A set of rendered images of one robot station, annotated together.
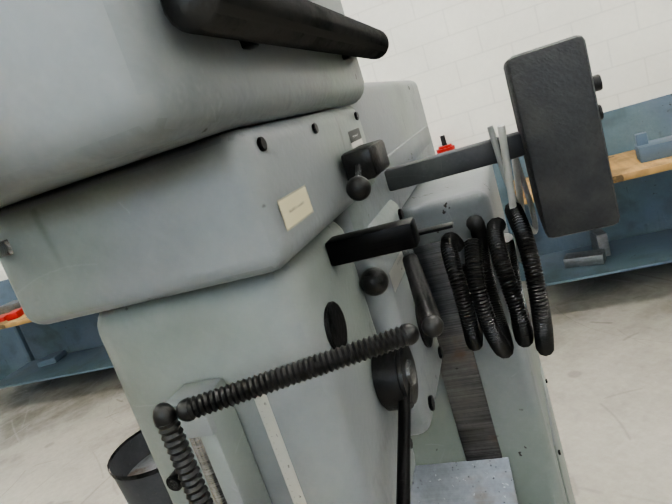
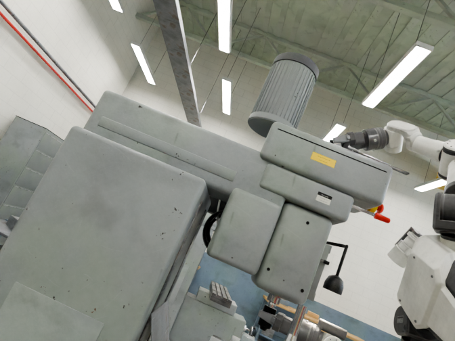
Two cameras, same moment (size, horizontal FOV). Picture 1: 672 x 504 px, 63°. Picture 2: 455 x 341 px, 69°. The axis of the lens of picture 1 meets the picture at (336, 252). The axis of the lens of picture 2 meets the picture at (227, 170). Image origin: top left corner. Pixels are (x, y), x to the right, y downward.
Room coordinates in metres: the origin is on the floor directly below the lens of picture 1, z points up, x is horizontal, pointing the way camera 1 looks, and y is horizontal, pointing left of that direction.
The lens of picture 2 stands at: (1.16, 1.23, 1.37)
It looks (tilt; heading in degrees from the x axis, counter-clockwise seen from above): 13 degrees up; 255
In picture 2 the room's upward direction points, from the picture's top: 24 degrees clockwise
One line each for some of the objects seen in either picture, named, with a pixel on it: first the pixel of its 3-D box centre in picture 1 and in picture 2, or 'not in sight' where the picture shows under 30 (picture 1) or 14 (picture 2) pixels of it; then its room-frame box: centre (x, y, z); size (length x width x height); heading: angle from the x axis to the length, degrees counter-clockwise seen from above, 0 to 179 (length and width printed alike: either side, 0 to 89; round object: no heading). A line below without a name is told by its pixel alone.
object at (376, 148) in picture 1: (358, 171); not in sight; (0.53, -0.04, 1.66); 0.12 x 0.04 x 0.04; 160
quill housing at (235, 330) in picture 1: (276, 400); (290, 252); (0.52, 0.10, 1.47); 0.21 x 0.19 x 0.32; 70
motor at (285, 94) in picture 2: not in sight; (284, 97); (0.75, 0.02, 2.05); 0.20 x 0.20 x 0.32
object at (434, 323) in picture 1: (419, 286); not in sight; (0.39, -0.05, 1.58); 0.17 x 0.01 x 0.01; 173
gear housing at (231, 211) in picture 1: (223, 195); (299, 197); (0.55, 0.09, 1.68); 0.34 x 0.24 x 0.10; 160
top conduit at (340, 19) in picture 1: (319, 32); not in sight; (0.49, -0.04, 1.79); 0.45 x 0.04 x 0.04; 160
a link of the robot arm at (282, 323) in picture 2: not in sight; (291, 328); (0.44, 0.16, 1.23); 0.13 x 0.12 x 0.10; 55
